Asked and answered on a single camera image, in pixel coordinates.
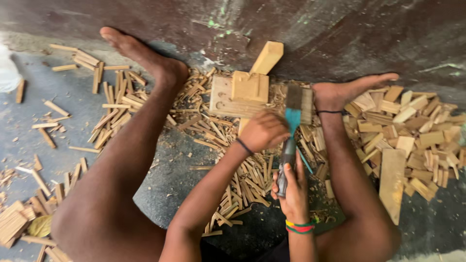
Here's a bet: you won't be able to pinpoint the person's left hand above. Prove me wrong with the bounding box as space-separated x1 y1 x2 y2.
238 110 291 154

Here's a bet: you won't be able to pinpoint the person's right hand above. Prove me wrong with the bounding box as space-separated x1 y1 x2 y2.
270 151 311 225

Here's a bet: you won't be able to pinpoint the cleaver with teal taped handle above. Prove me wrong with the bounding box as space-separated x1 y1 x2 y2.
275 84 314 198

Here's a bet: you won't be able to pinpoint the pale wooden workpiece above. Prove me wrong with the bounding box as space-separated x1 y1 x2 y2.
238 117 252 137

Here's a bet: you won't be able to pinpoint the black wrist band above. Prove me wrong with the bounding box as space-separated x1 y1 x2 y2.
235 138 255 156

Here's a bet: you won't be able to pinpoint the thin teal strip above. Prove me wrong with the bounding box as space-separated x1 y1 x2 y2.
296 146 314 175

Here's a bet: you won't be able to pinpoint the square wooden jig block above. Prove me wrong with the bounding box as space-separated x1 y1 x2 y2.
232 71 270 103

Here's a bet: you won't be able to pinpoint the flat wooden base board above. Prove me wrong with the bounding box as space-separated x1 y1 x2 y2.
209 74 285 119

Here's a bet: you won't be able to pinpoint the pile of thin wooden sticks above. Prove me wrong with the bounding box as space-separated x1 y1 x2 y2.
166 66 330 238

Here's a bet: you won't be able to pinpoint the long pale wooden block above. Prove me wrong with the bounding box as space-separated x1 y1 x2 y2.
249 41 284 75

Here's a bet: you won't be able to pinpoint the person's right leg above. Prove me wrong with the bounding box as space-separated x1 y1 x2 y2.
312 73 402 262

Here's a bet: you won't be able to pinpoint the person's leg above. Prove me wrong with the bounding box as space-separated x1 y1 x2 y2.
312 73 402 262
50 26 190 262

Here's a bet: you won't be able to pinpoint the person's dark shorts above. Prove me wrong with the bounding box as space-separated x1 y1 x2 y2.
200 238 292 262

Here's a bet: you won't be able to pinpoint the long flat wooden plank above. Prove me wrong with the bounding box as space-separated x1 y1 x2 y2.
378 148 407 226

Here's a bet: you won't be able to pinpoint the heap of short wooden blocks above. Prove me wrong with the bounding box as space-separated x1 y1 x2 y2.
342 85 466 203

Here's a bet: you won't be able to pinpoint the loose group of wooden sticks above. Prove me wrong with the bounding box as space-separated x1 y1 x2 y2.
15 43 150 150

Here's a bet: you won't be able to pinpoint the person's left leg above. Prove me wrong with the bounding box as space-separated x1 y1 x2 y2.
50 26 190 262

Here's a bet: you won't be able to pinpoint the yellow dry leaf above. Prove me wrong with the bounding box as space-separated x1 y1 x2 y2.
28 215 54 238

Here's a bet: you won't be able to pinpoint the stack of flat wooden slats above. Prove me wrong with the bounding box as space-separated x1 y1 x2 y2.
0 155 90 262

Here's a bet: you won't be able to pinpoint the white bag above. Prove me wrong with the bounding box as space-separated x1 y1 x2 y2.
0 43 23 93

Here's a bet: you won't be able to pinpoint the red green yellow bracelets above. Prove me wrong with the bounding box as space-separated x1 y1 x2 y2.
285 218 316 235

